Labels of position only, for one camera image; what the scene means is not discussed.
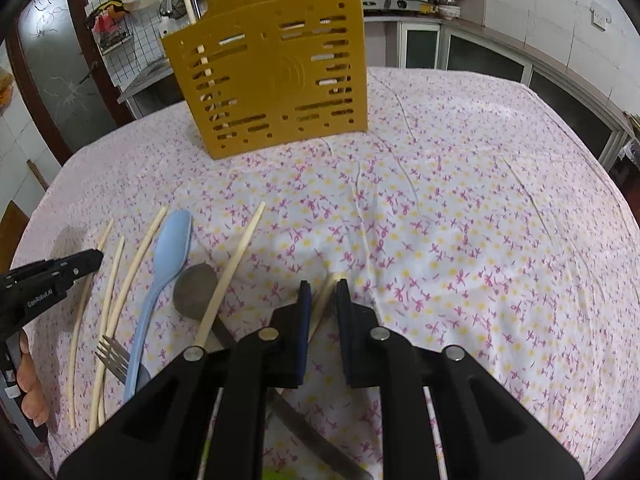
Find light blue plastic spoon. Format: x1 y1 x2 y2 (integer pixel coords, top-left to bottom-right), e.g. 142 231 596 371
122 209 192 403

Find brown door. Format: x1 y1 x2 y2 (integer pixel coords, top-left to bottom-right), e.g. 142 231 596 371
1 0 132 164

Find metal fork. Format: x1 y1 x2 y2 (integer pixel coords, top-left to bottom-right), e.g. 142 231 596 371
96 335 130 384

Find wire basket with items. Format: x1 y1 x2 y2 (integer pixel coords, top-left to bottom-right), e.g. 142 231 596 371
85 0 132 54

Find person's left hand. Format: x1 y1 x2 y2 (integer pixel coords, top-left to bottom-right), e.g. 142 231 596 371
17 330 49 427

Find gas stove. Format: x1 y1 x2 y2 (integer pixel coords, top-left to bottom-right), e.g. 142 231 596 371
362 0 436 14

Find grey metal ladle spoon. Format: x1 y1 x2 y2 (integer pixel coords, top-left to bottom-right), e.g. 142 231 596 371
172 262 218 322

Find kitchen counter cabinet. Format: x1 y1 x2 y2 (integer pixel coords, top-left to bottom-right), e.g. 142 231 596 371
364 13 634 170

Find steel sink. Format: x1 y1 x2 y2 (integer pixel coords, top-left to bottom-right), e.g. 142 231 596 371
117 58 174 104

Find floral pink tablecloth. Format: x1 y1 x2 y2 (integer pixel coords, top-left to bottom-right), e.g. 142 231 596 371
14 68 639 478

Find wooden chopstick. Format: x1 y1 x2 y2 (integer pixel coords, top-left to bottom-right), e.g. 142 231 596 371
193 202 266 348
307 272 346 342

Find yellow plastic utensil holder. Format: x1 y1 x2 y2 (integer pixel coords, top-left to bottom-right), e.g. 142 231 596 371
163 0 368 159

